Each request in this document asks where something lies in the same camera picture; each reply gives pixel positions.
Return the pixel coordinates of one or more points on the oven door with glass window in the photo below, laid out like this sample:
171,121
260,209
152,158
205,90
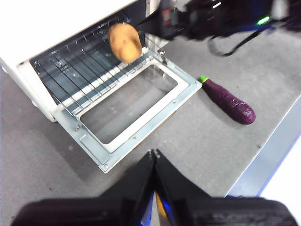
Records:
152,123

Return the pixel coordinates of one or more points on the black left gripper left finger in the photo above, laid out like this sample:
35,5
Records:
117,209

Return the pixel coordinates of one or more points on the white toaster oven housing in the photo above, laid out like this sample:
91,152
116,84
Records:
28,87

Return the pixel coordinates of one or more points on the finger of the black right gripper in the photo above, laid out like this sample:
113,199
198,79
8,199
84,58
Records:
152,27

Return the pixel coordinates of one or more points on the silver table edge profile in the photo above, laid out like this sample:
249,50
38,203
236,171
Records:
270,146

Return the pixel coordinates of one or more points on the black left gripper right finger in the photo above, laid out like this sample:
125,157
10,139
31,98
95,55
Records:
195,209

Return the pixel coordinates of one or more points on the brown round potato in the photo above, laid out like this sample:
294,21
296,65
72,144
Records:
124,42

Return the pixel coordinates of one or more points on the purple eggplant with green stem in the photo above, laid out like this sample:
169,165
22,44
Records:
228,101

